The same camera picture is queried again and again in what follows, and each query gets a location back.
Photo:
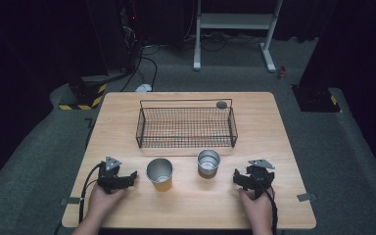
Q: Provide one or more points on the black yellow striped stand base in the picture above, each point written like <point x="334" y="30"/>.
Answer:
<point x="316" y="99"/>
<point x="84" y="96"/>

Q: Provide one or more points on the person's left hand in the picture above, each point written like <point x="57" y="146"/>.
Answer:
<point x="104" y="202"/>

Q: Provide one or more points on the grey tape strip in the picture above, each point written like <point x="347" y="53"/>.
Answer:
<point x="306" y="197"/>
<point x="70" y="201"/>

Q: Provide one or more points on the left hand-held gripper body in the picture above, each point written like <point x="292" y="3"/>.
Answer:
<point x="109" y="176"/>

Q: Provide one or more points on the steel cup with brown base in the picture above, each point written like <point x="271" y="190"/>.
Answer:
<point x="208" y="163"/>

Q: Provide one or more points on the grey round disc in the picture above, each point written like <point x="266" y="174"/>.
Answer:
<point x="221" y="104"/>

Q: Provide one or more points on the small red object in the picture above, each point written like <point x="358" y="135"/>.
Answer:
<point x="282" y="72"/>

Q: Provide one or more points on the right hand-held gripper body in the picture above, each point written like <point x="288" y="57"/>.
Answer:
<point x="260" y="176"/>

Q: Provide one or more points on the white power adapter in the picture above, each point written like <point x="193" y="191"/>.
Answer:
<point x="143" y="88"/>

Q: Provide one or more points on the steel cup with yellow base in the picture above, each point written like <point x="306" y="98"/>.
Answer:
<point x="159" y="173"/>

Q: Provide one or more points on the person's right hand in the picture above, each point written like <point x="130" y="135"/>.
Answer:
<point x="258" y="209"/>

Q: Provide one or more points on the white metal stand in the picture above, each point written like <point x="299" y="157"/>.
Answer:
<point x="235" y="21"/>

